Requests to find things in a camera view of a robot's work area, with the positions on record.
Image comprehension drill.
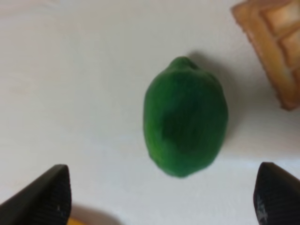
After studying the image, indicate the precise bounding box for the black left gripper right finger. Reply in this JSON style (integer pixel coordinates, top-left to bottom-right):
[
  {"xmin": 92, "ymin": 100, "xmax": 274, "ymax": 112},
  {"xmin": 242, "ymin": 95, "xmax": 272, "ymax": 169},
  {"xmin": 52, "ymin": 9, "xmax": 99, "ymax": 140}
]
[{"xmin": 253, "ymin": 162, "xmax": 300, "ymax": 225}]

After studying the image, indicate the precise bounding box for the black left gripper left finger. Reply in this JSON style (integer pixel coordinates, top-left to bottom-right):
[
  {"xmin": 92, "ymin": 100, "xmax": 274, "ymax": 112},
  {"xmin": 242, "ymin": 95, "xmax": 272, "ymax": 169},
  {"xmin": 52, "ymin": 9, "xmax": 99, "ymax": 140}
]
[{"xmin": 0, "ymin": 165, "xmax": 72, "ymax": 225}]

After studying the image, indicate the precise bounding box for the green lime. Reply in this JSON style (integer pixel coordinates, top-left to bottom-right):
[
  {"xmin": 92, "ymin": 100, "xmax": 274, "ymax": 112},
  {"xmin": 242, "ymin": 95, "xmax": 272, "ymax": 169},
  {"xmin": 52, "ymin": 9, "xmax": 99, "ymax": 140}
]
[{"xmin": 143, "ymin": 56, "xmax": 229, "ymax": 178}]

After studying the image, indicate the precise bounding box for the yellow mango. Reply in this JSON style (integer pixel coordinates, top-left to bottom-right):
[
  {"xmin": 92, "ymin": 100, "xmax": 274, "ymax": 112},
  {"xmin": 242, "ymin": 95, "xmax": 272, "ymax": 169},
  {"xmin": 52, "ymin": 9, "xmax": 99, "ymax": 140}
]
[{"xmin": 67, "ymin": 218, "xmax": 86, "ymax": 225}]

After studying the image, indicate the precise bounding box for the orange waffle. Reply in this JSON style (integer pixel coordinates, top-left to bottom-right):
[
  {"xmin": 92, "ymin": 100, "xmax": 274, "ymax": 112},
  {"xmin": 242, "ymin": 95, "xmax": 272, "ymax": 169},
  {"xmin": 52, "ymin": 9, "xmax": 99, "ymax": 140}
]
[{"xmin": 231, "ymin": 0, "xmax": 300, "ymax": 110}]

